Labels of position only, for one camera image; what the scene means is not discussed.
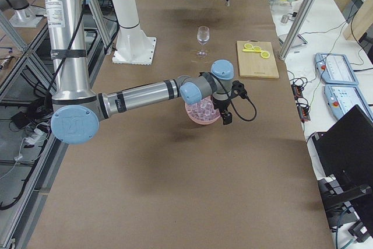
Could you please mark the wooden cutting board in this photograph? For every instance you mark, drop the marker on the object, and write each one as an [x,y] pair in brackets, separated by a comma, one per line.
[252,65]

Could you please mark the small steel weight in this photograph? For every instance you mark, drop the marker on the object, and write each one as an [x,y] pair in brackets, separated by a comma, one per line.
[284,19]

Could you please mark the pink bowl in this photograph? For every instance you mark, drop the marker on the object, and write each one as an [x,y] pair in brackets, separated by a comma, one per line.
[201,119]

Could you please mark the aluminium frame post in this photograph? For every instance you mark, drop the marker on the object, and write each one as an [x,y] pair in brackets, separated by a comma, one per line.
[295,28]

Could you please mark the pile of clear ice cubes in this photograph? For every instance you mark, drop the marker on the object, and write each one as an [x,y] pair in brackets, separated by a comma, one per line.
[202,110]

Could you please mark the black power strip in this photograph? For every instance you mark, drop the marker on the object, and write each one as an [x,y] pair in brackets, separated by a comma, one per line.
[301,103]

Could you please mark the blue teach pendant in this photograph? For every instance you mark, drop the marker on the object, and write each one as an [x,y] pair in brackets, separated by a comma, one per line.
[342,98]
[335,69]

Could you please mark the upper blue teach pendant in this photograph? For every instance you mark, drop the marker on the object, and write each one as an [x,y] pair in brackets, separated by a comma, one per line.
[335,69]

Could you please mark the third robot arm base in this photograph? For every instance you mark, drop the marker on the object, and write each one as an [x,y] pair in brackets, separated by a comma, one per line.
[24,14]

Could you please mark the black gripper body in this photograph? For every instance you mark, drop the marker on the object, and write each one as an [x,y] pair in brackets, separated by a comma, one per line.
[220,105]

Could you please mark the lemon slice middle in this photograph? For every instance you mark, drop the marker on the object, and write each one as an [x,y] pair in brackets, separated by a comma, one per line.
[257,48]

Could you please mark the lemon slice near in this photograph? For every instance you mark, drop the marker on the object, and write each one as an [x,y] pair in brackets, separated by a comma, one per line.
[265,54]

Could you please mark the white camera mast base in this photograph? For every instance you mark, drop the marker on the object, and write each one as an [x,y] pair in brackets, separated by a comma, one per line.
[133,46]

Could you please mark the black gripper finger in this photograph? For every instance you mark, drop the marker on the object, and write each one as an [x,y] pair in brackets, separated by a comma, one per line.
[224,118]
[229,117]

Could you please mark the clear wine glass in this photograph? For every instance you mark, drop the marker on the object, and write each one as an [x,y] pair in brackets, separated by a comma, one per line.
[203,36]

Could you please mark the lower blue teach pendant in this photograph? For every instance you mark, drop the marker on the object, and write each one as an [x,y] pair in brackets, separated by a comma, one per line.
[342,98]

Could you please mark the lemon slice far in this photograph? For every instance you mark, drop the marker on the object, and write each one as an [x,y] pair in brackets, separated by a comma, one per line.
[248,46]

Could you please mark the lemon slice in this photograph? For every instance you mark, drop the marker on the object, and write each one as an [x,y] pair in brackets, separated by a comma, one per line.
[265,54]
[248,46]
[257,48]

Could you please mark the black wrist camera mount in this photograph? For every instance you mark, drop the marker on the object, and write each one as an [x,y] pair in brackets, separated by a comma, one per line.
[238,89]

